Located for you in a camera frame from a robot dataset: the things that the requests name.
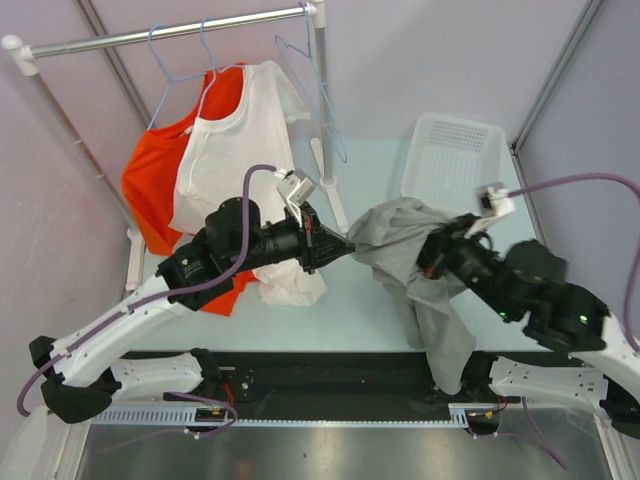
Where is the white metal clothes rack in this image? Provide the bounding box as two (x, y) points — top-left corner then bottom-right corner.
(0, 0), (351, 292)

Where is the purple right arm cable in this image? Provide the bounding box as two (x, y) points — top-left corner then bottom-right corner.
(504, 172), (640, 354)

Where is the white plastic basket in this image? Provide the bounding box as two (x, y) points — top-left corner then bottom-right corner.
(400, 114), (508, 215)

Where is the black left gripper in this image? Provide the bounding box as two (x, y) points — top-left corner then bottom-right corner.
(226, 200), (354, 274)

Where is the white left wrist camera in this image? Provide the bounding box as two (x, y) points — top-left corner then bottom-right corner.
(274, 169), (316, 225)

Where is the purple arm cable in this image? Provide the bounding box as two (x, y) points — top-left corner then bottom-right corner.
(504, 172), (640, 354)
(17, 163), (281, 419)

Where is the blue hanger under orange shirt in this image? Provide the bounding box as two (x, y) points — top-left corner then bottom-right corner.
(146, 24), (205, 131)

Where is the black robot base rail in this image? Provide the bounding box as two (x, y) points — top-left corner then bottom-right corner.
(163, 349), (506, 436)

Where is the orange t shirt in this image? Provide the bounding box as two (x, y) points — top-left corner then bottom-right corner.
(121, 62), (261, 317)

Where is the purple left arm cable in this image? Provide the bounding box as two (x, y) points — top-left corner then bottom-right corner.
(17, 163), (281, 419)

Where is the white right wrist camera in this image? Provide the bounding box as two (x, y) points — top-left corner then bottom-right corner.
(465, 182), (515, 238)

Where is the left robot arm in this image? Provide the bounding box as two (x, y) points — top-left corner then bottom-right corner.
(29, 197), (355, 424)

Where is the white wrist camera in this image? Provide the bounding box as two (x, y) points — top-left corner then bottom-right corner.
(274, 169), (316, 225)
(465, 182), (515, 238)

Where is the blue wire hanger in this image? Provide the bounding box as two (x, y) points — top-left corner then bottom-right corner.
(273, 0), (348, 164)

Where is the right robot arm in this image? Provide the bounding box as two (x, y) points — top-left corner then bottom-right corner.
(417, 214), (639, 438)

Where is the grey slotted cable duct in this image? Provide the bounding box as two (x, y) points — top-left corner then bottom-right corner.
(92, 404), (498, 429)

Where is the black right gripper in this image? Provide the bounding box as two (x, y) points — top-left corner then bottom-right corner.
(393, 211), (514, 319)

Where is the grey t shirt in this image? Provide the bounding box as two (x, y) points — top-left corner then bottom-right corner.
(348, 197), (476, 396)

